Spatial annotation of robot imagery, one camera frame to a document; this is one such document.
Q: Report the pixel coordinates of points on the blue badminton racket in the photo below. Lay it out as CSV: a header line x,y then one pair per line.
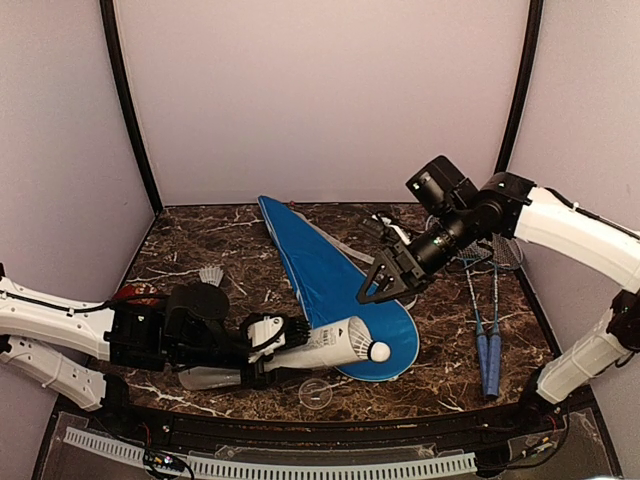
x,y
506,256
469,257

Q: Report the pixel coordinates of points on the white shuttlecock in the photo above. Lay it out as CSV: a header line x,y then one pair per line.
x,y
212,275
363,345

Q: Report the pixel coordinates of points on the blue badminton racket left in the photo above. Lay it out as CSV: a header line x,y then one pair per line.
x,y
469,257

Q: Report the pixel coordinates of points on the black right corner post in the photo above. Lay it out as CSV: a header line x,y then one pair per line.
x,y
523,78

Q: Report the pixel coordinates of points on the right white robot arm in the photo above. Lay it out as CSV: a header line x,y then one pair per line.
x,y
516,208

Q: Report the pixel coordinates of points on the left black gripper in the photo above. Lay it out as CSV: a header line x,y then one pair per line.
x,y
258,379

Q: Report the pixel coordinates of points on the clear plastic tube lid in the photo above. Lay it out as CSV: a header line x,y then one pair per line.
x,y
315,394

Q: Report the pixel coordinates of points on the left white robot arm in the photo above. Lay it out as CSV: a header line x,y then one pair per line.
x,y
145,330

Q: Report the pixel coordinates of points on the small circuit board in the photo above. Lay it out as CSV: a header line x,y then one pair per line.
x,y
161,461

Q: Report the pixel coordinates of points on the blue badminton racket right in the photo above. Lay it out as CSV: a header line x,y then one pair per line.
x,y
506,256

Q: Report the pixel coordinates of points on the white shuttlecock tube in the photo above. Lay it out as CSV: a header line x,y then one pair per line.
x,y
324,347

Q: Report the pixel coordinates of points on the white slotted cable duct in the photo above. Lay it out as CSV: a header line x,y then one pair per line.
x,y
211,468

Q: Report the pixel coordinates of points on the black left corner post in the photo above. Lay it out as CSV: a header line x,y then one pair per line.
x,y
118,68

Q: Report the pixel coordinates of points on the black front table rail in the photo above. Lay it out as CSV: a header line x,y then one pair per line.
x,y
489,429

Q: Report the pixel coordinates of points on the red embroidered round pouch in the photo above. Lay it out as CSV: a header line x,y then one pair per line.
x,y
137,293

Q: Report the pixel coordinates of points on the black corner post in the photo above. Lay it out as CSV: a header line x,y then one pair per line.
x,y
523,78
118,68

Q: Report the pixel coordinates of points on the blue racket bag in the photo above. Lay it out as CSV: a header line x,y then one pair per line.
x,y
325,283

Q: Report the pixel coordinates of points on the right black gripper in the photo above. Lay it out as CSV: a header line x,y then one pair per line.
x,y
405,277

